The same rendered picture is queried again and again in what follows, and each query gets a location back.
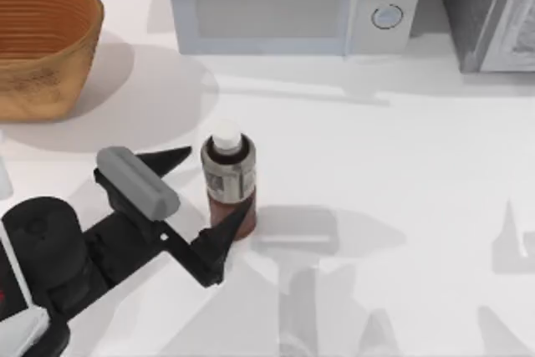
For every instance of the pale grey rounded box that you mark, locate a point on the pale grey rounded box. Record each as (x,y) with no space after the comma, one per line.
(140,183)

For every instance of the brown bottle with white cap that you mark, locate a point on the brown bottle with white cap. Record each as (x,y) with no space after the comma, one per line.
(227,183)

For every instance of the brown woven basket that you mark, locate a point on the brown woven basket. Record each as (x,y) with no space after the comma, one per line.
(46,60)

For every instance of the pale microwave oven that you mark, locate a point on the pale microwave oven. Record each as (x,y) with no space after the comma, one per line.
(292,6)

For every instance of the round microwave knob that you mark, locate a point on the round microwave knob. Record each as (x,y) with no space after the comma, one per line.
(387,16)

